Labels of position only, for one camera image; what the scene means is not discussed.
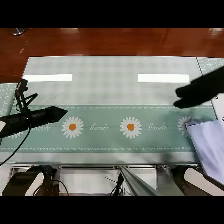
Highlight silver frame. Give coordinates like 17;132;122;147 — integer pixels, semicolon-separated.
9;161;224;197

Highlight pale blue garment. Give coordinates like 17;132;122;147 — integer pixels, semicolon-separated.
185;119;224;186

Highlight black cable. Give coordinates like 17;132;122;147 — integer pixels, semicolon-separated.
0;122;33;167
104;171;127;197

